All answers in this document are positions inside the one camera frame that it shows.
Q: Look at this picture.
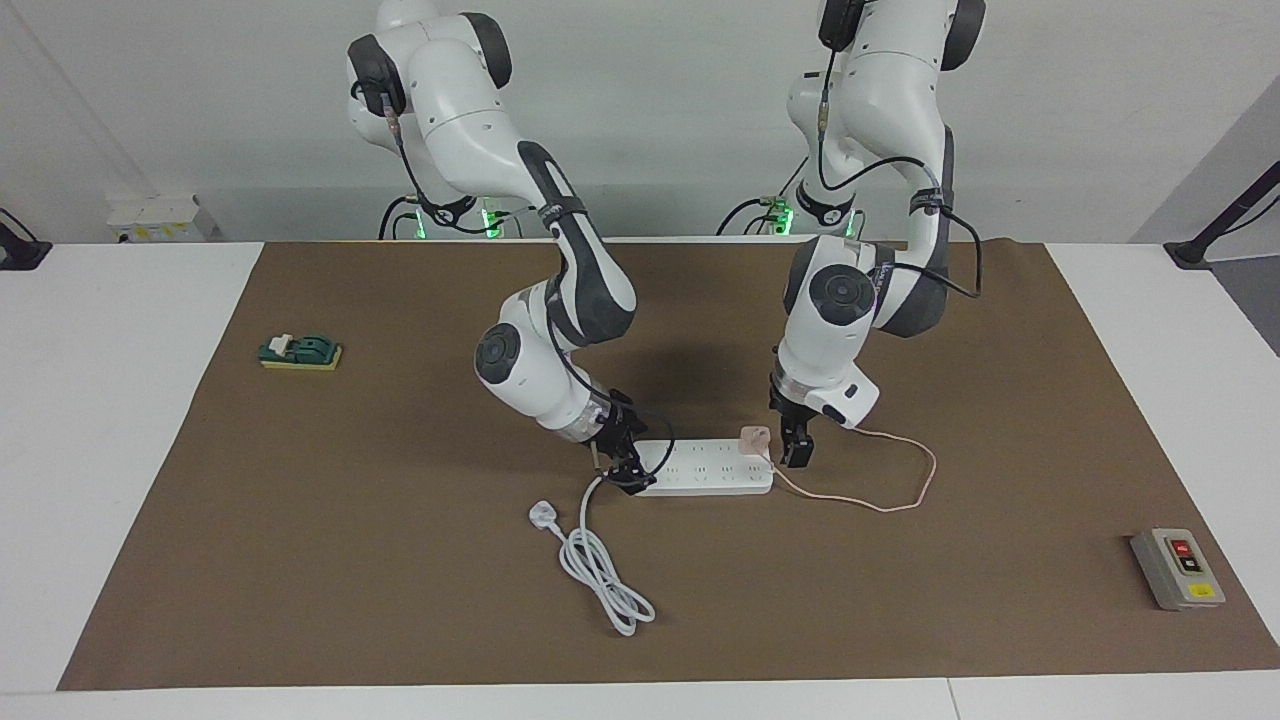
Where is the black clamp stand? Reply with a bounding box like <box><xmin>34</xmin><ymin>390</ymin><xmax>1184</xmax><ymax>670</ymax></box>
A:
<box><xmin>1163</xmin><ymin>160</ymin><xmax>1280</xmax><ymax>271</ymax></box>
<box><xmin>0</xmin><ymin>207</ymin><xmax>53</xmax><ymax>271</ymax></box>

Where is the black right base cable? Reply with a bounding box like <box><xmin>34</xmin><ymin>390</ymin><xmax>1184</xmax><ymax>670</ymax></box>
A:
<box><xmin>378</xmin><ymin>195</ymin><xmax>421</xmax><ymax>241</ymax></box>

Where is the pink charging cable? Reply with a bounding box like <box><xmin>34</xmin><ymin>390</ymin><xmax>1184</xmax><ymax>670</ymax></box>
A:
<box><xmin>768</xmin><ymin>425</ymin><xmax>939</xmax><ymax>514</ymax></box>

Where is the white power strip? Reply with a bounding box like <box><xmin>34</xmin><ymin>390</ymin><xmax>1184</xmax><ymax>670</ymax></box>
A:
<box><xmin>630</xmin><ymin>438</ymin><xmax>776</xmax><ymax>497</ymax></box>

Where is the brown table mat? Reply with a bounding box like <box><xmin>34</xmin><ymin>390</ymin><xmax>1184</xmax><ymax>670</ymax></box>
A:
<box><xmin>57</xmin><ymin>240</ymin><xmax>1280</xmax><ymax>693</ymax></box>

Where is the black base cable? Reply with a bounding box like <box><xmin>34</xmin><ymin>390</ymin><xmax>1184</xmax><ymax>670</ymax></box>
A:
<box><xmin>716</xmin><ymin>195</ymin><xmax>791</xmax><ymax>239</ymax></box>
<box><xmin>378</xmin><ymin>195</ymin><xmax>421</xmax><ymax>241</ymax></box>

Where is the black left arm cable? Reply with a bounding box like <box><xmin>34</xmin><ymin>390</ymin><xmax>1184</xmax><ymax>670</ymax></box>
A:
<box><xmin>815</xmin><ymin>45</ymin><xmax>986</xmax><ymax>301</ymax></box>

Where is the grey push-button switch box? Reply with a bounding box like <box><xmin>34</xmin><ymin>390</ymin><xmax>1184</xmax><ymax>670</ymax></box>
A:
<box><xmin>1130</xmin><ymin>527</ymin><xmax>1227</xmax><ymax>612</ymax></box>

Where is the white power cord with plug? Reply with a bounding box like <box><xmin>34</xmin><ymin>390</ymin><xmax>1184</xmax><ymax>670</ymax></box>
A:
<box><xmin>528</xmin><ymin>475</ymin><xmax>657</xmax><ymax>638</ymax></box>

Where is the white box with yellow labels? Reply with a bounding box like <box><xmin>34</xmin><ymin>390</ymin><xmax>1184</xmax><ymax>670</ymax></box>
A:
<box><xmin>106</xmin><ymin>195</ymin><xmax>216</xmax><ymax>244</ymax></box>

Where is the black left base cable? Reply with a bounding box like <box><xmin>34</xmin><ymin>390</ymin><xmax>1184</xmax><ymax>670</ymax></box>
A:
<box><xmin>716</xmin><ymin>195</ymin><xmax>791</xmax><ymax>239</ymax></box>

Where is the green knife switch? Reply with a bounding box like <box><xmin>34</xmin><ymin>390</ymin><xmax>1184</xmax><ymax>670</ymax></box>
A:
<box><xmin>258</xmin><ymin>333</ymin><xmax>344</xmax><ymax>372</ymax></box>

